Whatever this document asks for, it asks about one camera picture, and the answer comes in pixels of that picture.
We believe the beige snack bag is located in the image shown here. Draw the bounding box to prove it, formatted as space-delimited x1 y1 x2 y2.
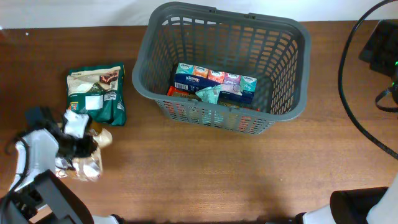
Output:
55 121 113 182

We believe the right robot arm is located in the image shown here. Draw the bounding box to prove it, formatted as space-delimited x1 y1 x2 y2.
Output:
292 21 397 224

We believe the white teal wipes packet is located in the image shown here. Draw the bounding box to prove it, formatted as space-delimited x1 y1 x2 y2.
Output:
195 85 222 104

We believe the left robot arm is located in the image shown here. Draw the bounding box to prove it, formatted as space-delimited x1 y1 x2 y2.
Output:
1 107 104 223

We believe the orange spaghetti packet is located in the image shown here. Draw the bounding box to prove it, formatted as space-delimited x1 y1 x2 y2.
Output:
167 85 262 131

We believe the grey plastic basket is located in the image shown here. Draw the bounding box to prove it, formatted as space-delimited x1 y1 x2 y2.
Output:
132 2 311 134

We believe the green coffee bag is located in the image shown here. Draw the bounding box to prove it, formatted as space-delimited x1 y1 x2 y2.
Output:
66 63 126 126

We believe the blue Kleenex tissue pack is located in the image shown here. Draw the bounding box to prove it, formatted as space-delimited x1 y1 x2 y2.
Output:
171 63 257 105

